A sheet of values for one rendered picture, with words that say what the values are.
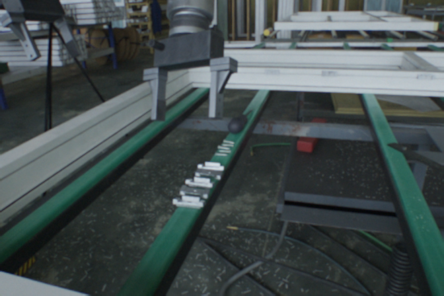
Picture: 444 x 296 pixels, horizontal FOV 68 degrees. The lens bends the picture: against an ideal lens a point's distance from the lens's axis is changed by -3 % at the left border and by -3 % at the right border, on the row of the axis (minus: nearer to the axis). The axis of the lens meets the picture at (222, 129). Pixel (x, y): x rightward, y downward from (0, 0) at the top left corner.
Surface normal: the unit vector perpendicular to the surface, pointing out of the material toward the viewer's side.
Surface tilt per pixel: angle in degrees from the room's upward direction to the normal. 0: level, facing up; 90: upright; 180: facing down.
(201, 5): 71
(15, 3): 84
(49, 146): 90
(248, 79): 90
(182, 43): 66
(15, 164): 90
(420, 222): 0
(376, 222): 0
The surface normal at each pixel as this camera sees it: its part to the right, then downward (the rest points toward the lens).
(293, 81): -0.27, 0.36
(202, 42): -0.54, -0.09
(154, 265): -0.04, -0.93
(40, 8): 0.87, -0.32
